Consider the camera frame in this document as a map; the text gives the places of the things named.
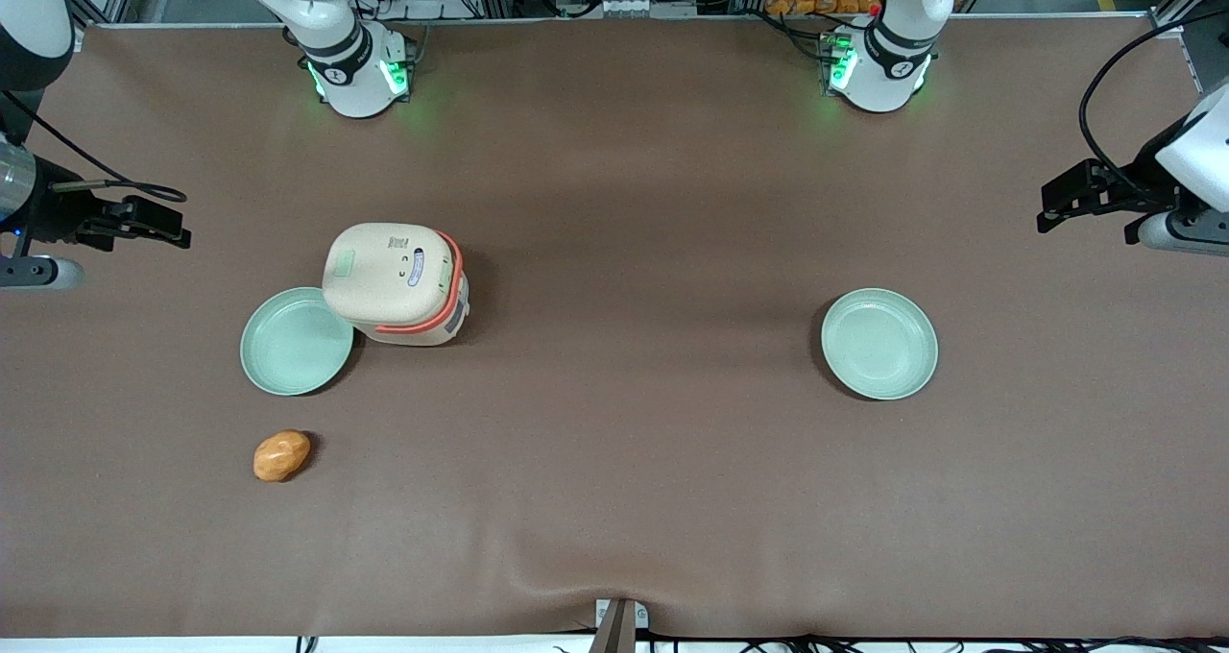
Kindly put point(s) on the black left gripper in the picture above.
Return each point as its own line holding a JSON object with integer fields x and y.
{"x": 1139, "y": 185}

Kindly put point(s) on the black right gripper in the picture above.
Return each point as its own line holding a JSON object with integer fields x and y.
{"x": 53, "y": 213}

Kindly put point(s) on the beige rice cooker orange trim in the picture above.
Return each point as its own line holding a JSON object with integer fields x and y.
{"x": 394, "y": 278}

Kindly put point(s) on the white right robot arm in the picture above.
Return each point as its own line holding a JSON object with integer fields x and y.
{"x": 348, "y": 67}

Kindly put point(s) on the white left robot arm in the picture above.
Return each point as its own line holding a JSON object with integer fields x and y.
{"x": 888, "y": 62}

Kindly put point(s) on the pale green plate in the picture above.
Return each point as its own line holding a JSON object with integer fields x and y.
{"x": 879, "y": 344}
{"x": 288, "y": 346}

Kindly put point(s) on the orange bread roll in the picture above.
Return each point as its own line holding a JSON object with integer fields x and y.
{"x": 280, "y": 456}

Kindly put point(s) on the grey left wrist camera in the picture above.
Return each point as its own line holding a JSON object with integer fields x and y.
{"x": 1181, "y": 234}

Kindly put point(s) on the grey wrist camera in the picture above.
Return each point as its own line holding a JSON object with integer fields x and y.
{"x": 43, "y": 273}
{"x": 1181, "y": 234}

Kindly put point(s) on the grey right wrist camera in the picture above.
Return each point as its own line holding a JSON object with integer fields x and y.
{"x": 43, "y": 273}

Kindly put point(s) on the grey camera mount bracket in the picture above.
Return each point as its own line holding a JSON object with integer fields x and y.
{"x": 619, "y": 624}

